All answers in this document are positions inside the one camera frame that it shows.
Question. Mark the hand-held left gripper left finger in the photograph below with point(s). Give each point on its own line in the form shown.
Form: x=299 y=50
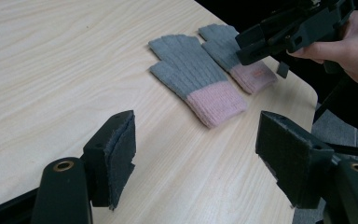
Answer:
x=112 y=155

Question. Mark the grey glove with pink cuff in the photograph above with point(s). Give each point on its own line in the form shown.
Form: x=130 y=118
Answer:
x=251 y=74
x=192 y=71

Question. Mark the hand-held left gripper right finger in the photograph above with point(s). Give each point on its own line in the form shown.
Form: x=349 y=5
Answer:
x=295 y=161

